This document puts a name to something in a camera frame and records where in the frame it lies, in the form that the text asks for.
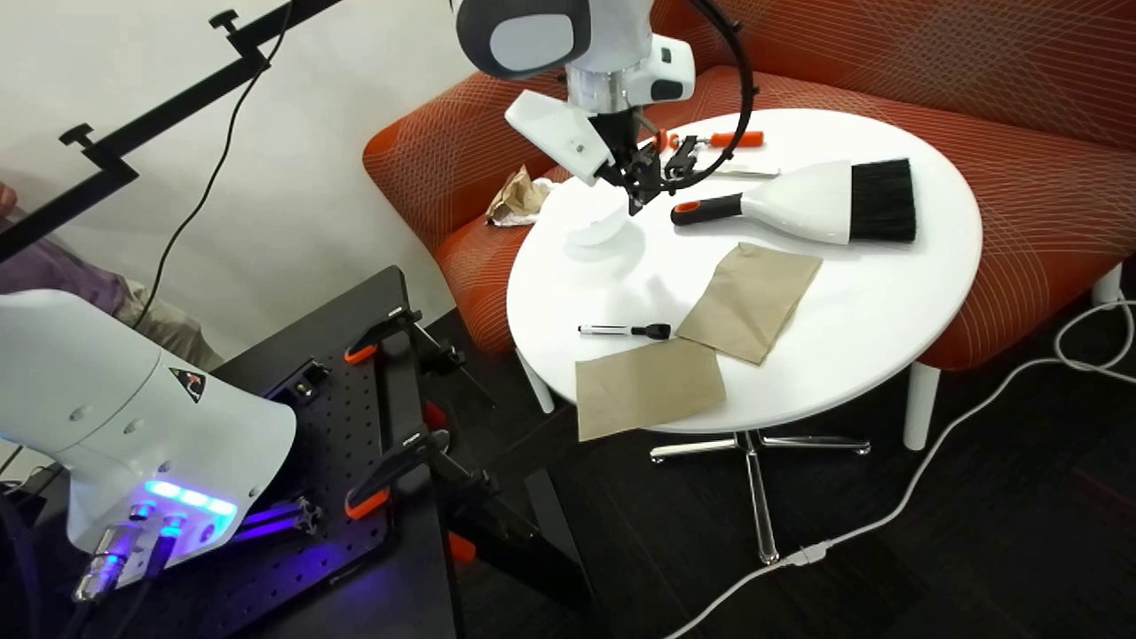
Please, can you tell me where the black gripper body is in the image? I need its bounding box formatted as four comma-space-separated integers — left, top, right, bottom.
592, 107, 666, 192

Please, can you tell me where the white bowl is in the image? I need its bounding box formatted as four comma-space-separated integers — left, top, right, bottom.
560, 180, 644, 258

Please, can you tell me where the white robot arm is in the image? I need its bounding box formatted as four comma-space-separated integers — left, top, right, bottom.
450, 0, 695, 213

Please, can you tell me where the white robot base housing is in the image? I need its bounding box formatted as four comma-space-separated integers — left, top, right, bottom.
0, 291, 299, 599

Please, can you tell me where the orange black bar clamp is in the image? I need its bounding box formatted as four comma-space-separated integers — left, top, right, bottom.
658, 130, 764, 162

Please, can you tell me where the crumpled brown paper bag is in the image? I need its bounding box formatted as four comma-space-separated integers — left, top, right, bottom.
487, 166, 550, 229

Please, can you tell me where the black marker pen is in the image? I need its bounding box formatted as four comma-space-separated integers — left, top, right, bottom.
580, 324, 670, 342

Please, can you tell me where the upper brown paper sheet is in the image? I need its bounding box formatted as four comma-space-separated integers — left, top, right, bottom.
678, 243, 819, 366

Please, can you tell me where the brown paper sheet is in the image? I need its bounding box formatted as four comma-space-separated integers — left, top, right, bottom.
678, 243, 819, 366
575, 342, 723, 439

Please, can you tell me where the round white table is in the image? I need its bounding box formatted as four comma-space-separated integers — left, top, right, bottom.
503, 107, 988, 568

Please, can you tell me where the lower brown paper sheet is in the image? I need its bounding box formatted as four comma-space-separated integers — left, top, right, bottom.
575, 342, 723, 439

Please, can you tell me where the orange clamp on board upper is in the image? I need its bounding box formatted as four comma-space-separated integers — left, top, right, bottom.
344, 304, 465, 373

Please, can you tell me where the orange clamp on board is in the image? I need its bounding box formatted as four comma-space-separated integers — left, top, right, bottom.
342, 429, 450, 522
344, 304, 465, 373

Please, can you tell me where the black tripod leg stand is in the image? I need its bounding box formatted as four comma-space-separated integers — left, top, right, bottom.
414, 316, 592, 611

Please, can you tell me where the orange clamp on board lower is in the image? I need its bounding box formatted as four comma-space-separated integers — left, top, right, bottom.
342, 429, 450, 522

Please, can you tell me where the orange sofa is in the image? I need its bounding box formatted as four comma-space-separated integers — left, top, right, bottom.
363, 0, 1136, 373

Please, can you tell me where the black perforated mounting board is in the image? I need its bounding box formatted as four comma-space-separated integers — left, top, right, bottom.
31, 262, 461, 639

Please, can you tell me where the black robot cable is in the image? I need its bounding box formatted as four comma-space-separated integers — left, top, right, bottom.
661, 0, 760, 192

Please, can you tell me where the black camera mounting beam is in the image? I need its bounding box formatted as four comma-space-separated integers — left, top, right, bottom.
0, 0, 336, 262

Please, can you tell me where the white power cable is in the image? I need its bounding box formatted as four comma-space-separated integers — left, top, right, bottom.
663, 262, 1136, 639

